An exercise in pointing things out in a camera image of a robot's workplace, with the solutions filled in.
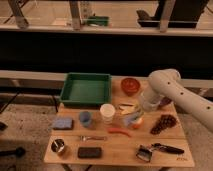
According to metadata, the silver fork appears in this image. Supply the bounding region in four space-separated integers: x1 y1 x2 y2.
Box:
79 136 107 141

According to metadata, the white paper cup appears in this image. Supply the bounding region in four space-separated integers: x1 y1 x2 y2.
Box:
100 104 116 124

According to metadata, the black rectangular block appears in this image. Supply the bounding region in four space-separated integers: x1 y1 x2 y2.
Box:
78 147 102 158

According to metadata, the green plastic tray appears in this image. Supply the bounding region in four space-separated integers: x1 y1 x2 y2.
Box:
60 72 111 107

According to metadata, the blue plastic cup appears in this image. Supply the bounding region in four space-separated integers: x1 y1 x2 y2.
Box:
79 111 92 128

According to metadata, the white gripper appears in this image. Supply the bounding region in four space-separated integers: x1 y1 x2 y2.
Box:
139 93 161 112

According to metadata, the blue sponge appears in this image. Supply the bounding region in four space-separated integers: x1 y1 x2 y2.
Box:
52 118 73 130

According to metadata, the green box on shelf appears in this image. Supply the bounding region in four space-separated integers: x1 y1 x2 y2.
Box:
87 16 109 26

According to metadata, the orange peach fruit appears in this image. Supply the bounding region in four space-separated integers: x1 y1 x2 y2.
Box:
131 121 143 129

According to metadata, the orange carrot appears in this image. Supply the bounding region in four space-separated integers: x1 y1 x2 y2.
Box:
107 128 131 137

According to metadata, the black handled peeler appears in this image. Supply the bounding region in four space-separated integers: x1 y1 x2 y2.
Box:
136 143 184 162

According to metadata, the small metal cup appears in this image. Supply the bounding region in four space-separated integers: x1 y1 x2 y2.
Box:
51 139 65 155

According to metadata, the dark grape bunch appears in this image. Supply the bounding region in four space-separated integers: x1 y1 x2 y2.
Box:
150 114 177 135

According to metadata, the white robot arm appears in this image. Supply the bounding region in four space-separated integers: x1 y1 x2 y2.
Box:
139 69 213 130

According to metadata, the yellow banana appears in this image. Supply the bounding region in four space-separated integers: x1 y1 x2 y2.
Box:
118 104 137 115

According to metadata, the wooden folding table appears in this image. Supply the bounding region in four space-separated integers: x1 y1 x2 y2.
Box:
43 77 196 168

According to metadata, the red bowl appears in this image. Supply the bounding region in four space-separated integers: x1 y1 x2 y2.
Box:
121 77 140 96

